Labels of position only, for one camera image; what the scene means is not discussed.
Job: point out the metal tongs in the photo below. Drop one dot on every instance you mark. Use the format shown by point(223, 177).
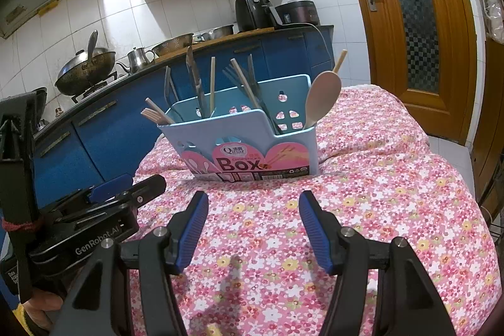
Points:
point(195, 80)

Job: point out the wooden door with glass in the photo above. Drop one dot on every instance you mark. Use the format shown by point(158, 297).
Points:
point(358, 44)

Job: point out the wooden shelf unit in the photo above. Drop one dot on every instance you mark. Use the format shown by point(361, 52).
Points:
point(488, 103)

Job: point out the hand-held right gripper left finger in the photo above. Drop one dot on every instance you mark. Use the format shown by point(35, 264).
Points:
point(193, 229)

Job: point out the pink floral blanket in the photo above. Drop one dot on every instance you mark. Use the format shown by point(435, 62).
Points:
point(393, 202)

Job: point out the metal bowl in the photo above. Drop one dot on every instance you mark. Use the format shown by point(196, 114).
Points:
point(220, 32)

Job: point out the large metal wok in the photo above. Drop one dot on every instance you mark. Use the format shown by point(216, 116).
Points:
point(82, 72)

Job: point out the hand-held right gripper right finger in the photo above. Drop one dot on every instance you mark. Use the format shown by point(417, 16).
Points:
point(315, 233)

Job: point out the metal kettle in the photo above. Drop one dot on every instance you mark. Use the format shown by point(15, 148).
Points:
point(138, 60)

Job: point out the dark rice cooker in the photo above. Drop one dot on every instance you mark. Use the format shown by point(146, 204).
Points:
point(301, 13)

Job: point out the dark metal wok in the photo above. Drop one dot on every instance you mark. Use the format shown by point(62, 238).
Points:
point(40, 94)

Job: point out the black air fryer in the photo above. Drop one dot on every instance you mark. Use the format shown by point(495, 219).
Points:
point(252, 11)

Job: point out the beige plastic spoon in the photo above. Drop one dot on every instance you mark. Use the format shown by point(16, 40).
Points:
point(323, 92)

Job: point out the light blue utensil holder box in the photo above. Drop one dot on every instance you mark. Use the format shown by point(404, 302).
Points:
point(244, 127)

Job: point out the metal ladle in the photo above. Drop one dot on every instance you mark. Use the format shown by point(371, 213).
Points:
point(92, 44)

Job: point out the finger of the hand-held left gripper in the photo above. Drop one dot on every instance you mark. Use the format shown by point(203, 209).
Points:
point(149, 186)
point(110, 188)

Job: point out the white plastic bag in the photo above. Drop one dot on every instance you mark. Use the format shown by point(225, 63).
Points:
point(492, 13)

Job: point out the metal chopstick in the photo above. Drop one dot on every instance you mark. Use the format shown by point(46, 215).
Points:
point(175, 92)
point(167, 84)

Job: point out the person's left hand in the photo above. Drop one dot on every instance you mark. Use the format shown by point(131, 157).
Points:
point(43, 310)

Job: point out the blue kitchen base cabinets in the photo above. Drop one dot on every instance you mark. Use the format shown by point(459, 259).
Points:
point(98, 139)

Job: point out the metal colander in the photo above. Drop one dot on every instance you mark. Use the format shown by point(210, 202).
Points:
point(173, 44)

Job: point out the gas stove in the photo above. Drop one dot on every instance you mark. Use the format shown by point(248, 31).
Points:
point(92, 88)

